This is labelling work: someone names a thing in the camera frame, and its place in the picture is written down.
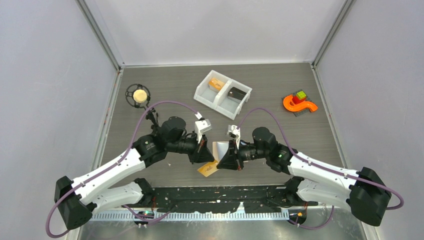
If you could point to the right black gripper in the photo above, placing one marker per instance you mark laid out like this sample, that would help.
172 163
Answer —
233 159

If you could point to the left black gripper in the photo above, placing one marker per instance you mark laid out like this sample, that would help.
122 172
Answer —
204 155

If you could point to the beige card holder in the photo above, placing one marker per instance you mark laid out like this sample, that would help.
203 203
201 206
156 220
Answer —
219 149

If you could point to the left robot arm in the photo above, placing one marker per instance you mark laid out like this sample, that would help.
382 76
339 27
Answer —
80 198

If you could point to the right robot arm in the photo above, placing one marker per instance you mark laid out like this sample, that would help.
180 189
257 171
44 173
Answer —
362 192

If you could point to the black card stack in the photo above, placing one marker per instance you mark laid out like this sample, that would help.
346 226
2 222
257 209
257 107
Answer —
237 95

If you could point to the orange card stack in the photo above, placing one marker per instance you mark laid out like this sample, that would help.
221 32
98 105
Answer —
216 84

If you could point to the white two-compartment bin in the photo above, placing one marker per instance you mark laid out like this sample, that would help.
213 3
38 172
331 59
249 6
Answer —
219 101

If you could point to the orange toy with blocks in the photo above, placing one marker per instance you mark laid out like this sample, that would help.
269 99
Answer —
298 103

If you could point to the microphone on black tripod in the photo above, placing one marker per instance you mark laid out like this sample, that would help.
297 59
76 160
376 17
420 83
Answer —
138 96

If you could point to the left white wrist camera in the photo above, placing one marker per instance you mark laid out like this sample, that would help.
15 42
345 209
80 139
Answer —
201 127

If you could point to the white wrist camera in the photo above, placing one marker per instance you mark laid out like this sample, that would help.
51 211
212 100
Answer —
234 132
201 127

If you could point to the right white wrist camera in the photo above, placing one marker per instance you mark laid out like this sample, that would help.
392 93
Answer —
234 132

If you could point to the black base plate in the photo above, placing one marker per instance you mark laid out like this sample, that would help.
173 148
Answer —
221 199

